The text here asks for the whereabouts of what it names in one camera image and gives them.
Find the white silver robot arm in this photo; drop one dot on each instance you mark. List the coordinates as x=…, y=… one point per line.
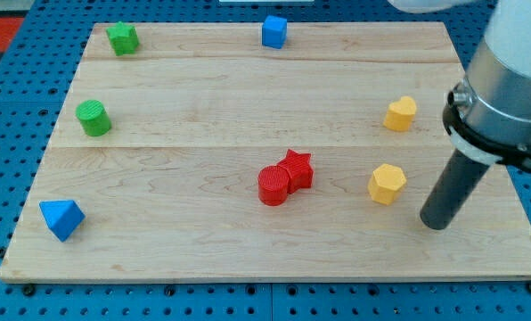
x=488, y=114

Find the yellow hexagon block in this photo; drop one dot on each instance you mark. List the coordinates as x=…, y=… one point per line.
x=386, y=184

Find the yellow heart block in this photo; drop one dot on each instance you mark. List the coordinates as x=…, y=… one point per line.
x=400, y=114

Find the wooden board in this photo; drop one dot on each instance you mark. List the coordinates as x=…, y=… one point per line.
x=170, y=193

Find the red cylinder block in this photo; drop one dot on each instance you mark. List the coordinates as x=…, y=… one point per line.
x=273, y=185

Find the red star block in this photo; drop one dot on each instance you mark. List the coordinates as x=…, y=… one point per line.
x=299, y=169

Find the blue cube block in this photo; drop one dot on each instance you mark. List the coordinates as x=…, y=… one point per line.
x=274, y=32

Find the green cylinder block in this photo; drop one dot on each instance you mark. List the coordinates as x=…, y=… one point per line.
x=93, y=118

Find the green star block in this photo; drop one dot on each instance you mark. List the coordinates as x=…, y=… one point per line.
x=123, y=38

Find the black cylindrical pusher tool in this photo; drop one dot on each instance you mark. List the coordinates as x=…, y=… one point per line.
x=454, y=186

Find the blue triangle block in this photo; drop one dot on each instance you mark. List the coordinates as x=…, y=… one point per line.
x=62, y=217

